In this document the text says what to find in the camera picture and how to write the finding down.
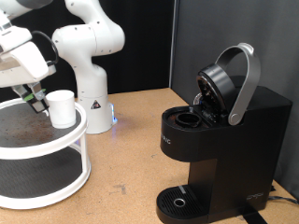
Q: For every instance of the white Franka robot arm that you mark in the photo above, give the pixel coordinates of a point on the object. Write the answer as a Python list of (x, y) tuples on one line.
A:
[(90, 77)]

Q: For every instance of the black Keurig coffee machine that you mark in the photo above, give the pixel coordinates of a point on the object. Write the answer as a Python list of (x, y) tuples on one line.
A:
[(243, 155)]

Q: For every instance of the black tape strip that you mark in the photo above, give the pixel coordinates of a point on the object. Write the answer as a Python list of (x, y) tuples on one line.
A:
[(253, 216)]

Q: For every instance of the black drip tray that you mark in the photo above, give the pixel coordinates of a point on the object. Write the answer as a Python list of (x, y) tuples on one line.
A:
[(179, 203)]

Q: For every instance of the white two-tier turntable shelf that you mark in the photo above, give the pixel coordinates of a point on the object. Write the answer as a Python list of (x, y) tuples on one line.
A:
[(31, 152)]

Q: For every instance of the grey partition panel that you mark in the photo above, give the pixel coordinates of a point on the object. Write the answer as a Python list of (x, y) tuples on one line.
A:
[(274, 31)]

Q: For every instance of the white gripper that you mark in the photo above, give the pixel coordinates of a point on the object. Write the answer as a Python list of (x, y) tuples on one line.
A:
[(21, 67)]

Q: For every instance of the black backdrop curtain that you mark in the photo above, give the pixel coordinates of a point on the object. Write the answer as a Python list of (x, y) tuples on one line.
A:
[(146, 46)]

